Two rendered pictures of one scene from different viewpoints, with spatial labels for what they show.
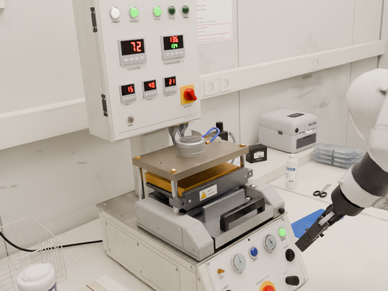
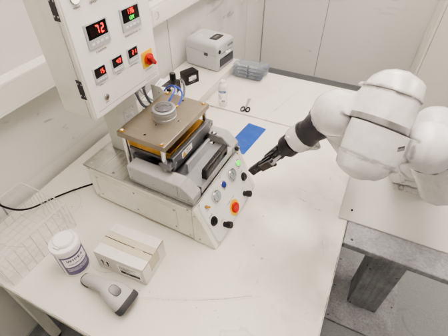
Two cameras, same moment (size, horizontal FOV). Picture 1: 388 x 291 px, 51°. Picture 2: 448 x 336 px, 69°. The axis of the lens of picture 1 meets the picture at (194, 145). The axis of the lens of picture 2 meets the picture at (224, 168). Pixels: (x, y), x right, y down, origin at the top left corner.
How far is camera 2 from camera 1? 0.34 m
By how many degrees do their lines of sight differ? 31
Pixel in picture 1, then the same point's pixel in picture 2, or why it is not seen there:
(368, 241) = not seen: hidden behind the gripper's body
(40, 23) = not seen: outside the picture
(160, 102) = (127, 73)
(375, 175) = (313, 137)
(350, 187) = (295, 143)
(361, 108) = (328, 124)
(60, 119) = (19, 90)
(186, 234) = (181, 190)
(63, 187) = (38, 146)
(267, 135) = (194, 55)
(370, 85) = (335, 108)
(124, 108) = (99, 89)
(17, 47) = not seen: outside the picture
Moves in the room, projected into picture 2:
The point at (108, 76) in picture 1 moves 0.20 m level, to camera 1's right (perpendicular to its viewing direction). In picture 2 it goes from (81, 65) to (155, 53)
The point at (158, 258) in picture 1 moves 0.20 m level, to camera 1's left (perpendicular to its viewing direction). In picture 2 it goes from (155, 203) to (94, 220)
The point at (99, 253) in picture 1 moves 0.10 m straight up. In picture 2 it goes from (92, 195) to (85, 178)
